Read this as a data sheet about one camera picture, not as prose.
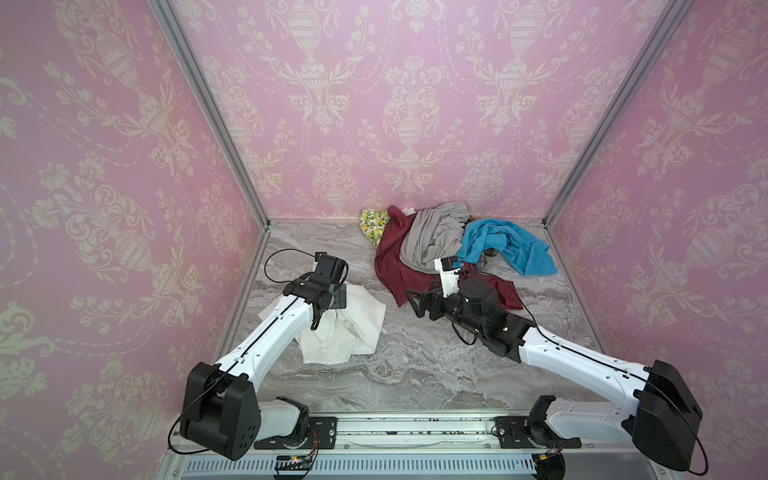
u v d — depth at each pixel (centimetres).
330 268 65
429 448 73
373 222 112
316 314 59
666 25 70
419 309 68
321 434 74
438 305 67
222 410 40
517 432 73
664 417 40
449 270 66
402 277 99
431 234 102
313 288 58
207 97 84
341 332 87
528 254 106
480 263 103
